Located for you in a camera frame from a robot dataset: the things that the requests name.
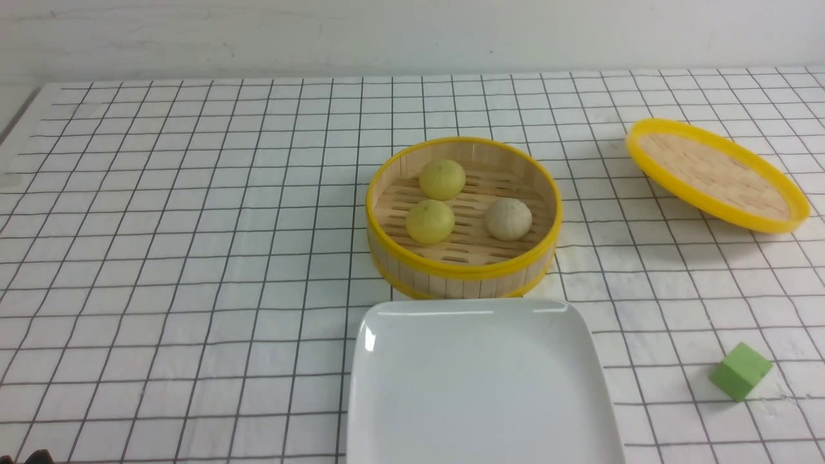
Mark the yellow steamed bun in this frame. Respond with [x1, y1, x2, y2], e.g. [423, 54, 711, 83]
[419, 159, 466, 202]
[405, 199, 456, 246]

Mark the beige steamed bun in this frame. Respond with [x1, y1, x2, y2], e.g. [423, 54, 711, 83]
[484, 198, 532, 242]

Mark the white square plate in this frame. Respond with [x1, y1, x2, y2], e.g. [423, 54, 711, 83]
[347, 298, 626, 463]

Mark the bamboo steamer basket yellow rim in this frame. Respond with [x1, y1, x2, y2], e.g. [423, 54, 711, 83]
[365, 136, 563, 299]

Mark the checkered white tablecloth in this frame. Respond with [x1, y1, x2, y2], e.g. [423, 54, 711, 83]
[1, 66, 823, 463]

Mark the bamboo steamer lid yellow rim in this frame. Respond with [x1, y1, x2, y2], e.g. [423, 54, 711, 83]
[625, 118, 811, 234]

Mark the green foam cube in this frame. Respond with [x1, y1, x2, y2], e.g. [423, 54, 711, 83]
[709, 342, 774, 402]

